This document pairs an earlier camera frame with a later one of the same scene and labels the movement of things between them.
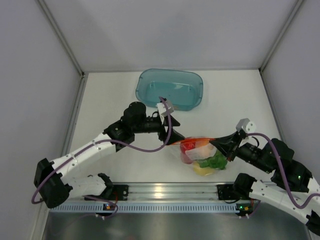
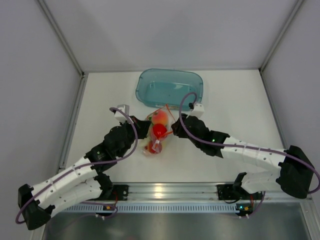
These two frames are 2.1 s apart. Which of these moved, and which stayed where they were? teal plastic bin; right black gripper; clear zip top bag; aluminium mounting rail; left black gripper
Moved: clear zip top bag; left black gripper; right black gripper
Stayed: teal plastic bin; aluminium mounting rail
